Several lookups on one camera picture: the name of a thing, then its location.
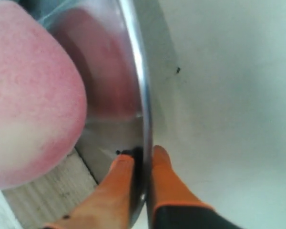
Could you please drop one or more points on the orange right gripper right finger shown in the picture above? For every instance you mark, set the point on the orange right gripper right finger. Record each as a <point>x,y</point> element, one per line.
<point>173,205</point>

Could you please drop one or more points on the round stainless steel plate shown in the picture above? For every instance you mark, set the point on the round stainless steel plate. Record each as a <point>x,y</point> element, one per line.
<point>118,46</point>

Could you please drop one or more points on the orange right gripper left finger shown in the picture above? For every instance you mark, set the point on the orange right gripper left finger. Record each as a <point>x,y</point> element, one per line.
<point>108,206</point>

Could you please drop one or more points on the light wooden cube block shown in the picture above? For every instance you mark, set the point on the light wooden cube block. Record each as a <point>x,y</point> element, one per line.
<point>53,195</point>

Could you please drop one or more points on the pink toy peach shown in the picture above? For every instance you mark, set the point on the pink toy peach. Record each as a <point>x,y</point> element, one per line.
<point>42,99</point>

